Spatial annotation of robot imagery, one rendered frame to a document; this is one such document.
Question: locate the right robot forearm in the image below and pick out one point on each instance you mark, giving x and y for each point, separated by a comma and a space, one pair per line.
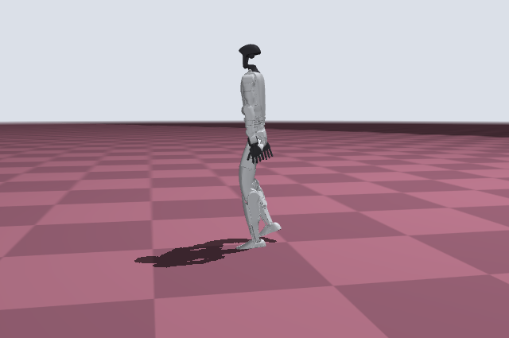
261, 119

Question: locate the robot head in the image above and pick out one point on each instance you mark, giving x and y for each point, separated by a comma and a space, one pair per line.
249, 51

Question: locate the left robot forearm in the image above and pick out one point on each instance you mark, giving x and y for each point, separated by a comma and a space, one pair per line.
250, 123

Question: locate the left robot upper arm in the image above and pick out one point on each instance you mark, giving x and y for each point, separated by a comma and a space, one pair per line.
248, 82

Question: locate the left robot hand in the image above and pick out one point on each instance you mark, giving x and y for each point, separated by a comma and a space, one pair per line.
255, 151

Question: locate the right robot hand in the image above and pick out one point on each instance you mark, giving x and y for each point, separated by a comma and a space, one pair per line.
265, 149

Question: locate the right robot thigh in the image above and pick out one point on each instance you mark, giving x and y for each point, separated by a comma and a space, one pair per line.
255, 184

